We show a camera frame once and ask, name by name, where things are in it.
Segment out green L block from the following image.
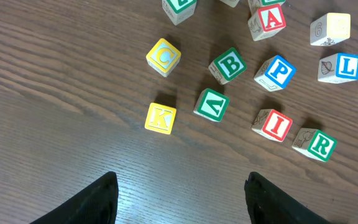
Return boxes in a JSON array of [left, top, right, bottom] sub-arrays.
[[162, 0, 197, 26]]

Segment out green B block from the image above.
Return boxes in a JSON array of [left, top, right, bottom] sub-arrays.
[[208, 47, 247, 85]]

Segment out yellow S block top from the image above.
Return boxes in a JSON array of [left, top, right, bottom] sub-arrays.
[[310, 12, 351, 46]]

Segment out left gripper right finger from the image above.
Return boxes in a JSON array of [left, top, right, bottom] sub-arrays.
[[244, 172, 330, 224]]

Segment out blue P block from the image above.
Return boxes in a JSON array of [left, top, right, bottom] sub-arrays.
[[254, 55, 296, 91]]

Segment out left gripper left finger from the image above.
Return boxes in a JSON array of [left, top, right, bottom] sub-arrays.
[[31, 172, 119, 224]]

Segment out green J block upper left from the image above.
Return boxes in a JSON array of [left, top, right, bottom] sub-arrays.
[[220, 0, 240, 7]]

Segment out blue L block centre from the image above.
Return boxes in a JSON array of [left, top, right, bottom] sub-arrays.
[[318, 53, 358, 84]]

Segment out green R block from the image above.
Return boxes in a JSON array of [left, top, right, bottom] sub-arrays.
[[291, 128, 337, 162]]

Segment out red A block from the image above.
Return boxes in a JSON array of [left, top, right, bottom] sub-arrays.
[[248, 4, 287, 41]]

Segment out yellow C block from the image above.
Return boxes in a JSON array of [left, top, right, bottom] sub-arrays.
[[146, 38, 181, 77]]

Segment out green V block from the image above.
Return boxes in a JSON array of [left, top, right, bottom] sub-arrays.
[[193, 88, 230, 122]]

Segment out green Z block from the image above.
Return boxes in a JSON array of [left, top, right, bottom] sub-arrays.
[[248, 0, 286, 14]]

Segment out yellow K block left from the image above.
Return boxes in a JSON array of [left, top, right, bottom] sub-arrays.
[[144, 103, 177, 134]]

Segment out red I block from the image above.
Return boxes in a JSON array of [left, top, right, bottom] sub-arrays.
[[251, 109, 293, 142]]

